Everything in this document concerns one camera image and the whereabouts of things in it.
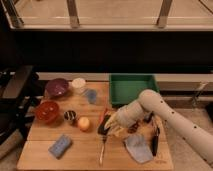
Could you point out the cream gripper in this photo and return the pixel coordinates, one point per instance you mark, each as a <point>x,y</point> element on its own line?
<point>112,125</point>

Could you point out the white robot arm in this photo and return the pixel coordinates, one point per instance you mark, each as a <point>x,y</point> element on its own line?
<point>149,101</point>

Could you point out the clear blue plastic cup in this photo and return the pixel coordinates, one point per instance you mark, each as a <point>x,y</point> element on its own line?
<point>91,96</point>

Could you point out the white plastic cup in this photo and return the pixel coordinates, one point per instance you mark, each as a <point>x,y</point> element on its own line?
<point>79,85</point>

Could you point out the orange carrot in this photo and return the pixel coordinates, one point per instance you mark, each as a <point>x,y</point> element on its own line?
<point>103,115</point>

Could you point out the bunch of dark grapes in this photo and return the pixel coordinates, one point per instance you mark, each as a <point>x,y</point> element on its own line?
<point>134,127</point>

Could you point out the grey blue cloth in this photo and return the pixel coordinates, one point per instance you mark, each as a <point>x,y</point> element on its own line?
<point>138,148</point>

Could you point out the green plastic tray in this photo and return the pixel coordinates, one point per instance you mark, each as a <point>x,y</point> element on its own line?
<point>124,88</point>

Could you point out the orange fruit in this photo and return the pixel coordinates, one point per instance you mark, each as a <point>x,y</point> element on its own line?
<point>83,123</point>

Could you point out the black striped ball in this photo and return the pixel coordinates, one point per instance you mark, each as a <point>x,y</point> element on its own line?
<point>70,116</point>

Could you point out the blue sponge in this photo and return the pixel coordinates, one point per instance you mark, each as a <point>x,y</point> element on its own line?
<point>58,148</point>

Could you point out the purple bowl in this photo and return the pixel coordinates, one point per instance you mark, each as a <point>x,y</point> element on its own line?
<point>57,87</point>

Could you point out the red bowl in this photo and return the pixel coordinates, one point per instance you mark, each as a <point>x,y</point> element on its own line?
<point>47,111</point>

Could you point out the black chair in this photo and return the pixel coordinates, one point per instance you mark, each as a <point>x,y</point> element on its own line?
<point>18,91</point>

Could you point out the black handled knife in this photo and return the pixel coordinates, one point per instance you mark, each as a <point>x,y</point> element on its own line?
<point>155,139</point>

